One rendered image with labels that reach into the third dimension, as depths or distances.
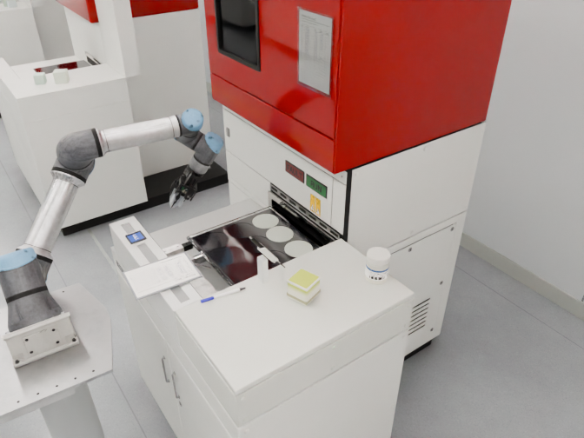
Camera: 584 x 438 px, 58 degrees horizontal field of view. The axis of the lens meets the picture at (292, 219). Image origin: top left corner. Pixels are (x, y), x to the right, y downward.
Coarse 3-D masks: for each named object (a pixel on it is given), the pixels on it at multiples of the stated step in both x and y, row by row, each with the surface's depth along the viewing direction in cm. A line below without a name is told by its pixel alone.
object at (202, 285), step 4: (200, 272) 178; (204, 276) 176; (196, 280) 175; (200, 280) 175; (204, 280) 175; (192, 284) 173; (196, 284) 173; (200, 284) 173; (204, 284) 173; (208, 284) 173; (196, 288) 172; (200, 288) 172; (204, 288) 172; (208, 288) 172; (212, 288) 172; (200, 292) 170; (204, 292) 170; (208, 292) 170; (212, 292) 170; (216, 292) 170; (204, 296) 168
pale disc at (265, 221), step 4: (256, 216) 203; (260, 216) 203; (264, 216) 203; (268, 216) 203; (272, 216) 203; (256, 220) 201; (260, 220) 201; (264, 220) 201; (268, 220) 201; (272, 220) 201; (276, 220) 201; (256, 224) 199; (260, 224) 199; (264, 224) 199; (268, 224) 199; (272, 224) 199; (276, 224) 199; (264, 228) 197; (268, 228) 197
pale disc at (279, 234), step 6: (276, 228) 197; (282, 228) 197; (288, 228) 197; (270, 234) 193; (276, 234) 194; (282, 234) 194; (288, 234) 194; (276, 240) 190; (282, 240) 190; (288, 240) 190
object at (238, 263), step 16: (240, 224) 199; (288, 224) 199; (208, 240) 191; (224, 240) 191; (240, 240) 190; (304, 240) 190; (224, 256) 182; (240, 256) 182; (256, 256) 182; (288, 256) 182; (224, 272) 175; (240, 272) 175; (256, 272) 175
